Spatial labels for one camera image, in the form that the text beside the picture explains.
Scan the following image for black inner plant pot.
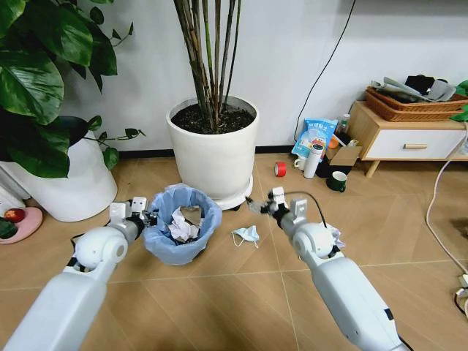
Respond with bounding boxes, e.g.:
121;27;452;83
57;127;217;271
54;116;88;146

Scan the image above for wooden cabinet with white drawer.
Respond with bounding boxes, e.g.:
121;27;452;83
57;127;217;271
347;100;468;178

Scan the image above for green plant leaves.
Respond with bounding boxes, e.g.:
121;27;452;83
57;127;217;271
448;79;468;124

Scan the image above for pink plate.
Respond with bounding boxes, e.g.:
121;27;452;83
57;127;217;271
0;206;44;245

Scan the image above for crumpled white paper wad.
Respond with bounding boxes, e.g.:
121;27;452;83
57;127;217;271
167;206;200;243

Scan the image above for open cardboard box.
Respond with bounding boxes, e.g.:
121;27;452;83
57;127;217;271
324;144;363;169

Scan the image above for brown wicker basket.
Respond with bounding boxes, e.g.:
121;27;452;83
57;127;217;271
366;86;468;111
364;91;466;123

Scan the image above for broad-leaf green plant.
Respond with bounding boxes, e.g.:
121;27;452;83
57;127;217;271
0;0;146;179

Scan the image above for dark green fruit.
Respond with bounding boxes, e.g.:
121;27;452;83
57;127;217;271
0;218;18;239

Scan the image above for blue snack bag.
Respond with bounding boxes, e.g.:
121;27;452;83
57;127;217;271
291;117;339;162

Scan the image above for tall bamboo-like plant stems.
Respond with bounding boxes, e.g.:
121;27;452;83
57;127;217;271
173;0;243;135

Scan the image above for red apple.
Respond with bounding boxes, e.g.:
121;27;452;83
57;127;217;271
3;208;26;224

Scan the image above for brown paper scrap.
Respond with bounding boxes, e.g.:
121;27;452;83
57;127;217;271
181;206;203;224

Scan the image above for white floor cable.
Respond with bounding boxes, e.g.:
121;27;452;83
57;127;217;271
426;120;468;275

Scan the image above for black wall cable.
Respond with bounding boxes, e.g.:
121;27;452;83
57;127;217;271
294;0;358;142

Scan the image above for blue plastic bin liner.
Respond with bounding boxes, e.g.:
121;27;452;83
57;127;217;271
141;184;223;266

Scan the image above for light blue face mask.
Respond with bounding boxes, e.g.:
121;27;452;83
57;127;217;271
230;225;261;249

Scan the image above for white rounded floor planter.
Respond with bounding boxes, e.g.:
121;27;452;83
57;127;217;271
0;129;118;223

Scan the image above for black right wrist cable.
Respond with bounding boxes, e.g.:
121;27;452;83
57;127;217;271
283;189;328;230

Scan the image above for grey folded cloth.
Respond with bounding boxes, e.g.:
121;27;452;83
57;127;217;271
371;75;458;103

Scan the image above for white thermos bottle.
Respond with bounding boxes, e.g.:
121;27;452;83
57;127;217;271
302;143;325;180

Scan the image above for black folded item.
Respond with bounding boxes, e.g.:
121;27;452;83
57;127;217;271
404;75;436;97

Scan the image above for large white plant pot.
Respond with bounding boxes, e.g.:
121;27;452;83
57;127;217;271
166;97;259;201

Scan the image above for dark green mug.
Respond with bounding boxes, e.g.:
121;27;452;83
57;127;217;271
326;170;347;194

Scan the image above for white wheeled pot trolley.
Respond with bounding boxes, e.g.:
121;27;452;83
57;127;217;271
210;175;254;212

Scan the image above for crumpled white paper ball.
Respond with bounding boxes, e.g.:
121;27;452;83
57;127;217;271
327;224;347;253

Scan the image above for green-capped bottle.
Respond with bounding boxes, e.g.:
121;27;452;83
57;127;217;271
338;113;351;146

